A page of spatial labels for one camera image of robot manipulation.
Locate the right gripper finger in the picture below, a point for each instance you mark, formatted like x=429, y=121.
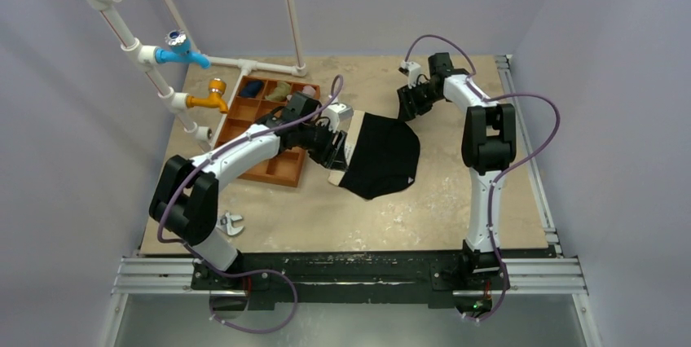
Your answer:
x=403, y=96
x=411, y=110

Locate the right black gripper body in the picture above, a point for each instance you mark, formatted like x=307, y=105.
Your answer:
x=409, y=99

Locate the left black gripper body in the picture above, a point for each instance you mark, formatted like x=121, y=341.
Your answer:
x=316, y=139

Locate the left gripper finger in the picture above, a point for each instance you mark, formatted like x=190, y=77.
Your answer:
x=324, y=159
x=338, y=159

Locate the black underwear white waistband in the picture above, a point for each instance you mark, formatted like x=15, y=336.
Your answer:
x=382, y=154

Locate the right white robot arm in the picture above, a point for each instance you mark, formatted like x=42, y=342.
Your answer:
x=488, y=145

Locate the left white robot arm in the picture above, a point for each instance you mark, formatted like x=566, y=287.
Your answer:
x=185, y=201

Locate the rolled pink underwear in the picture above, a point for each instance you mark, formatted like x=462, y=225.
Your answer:
x=309, y=90

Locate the rolled olive green underwear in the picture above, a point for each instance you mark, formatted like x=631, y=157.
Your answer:
x=280, y=92

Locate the rolled navy blue underwear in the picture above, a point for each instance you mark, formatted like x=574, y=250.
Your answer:
x=251, y=89

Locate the orange plastic faucet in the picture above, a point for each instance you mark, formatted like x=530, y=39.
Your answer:
x=216, y=88

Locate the blue plastic faucet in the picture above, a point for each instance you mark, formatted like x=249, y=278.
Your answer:
x=180, y=50

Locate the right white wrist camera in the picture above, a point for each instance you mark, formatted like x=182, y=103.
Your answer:
x=412, y=70

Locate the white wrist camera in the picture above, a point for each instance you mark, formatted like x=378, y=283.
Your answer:
x=336, y=113
x=412, y=70

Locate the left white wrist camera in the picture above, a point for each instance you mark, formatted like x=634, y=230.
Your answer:
x=336, y=113

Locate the red handled adjustable wrench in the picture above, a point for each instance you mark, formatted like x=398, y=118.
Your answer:
x=230, y=224

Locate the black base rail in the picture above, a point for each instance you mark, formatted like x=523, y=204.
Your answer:
x=439, y=279

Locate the aluminium frame rails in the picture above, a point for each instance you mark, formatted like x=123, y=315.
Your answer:
x=529, y=271

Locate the white pvc pipe frame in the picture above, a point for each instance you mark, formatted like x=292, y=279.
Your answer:
x=142, y=56

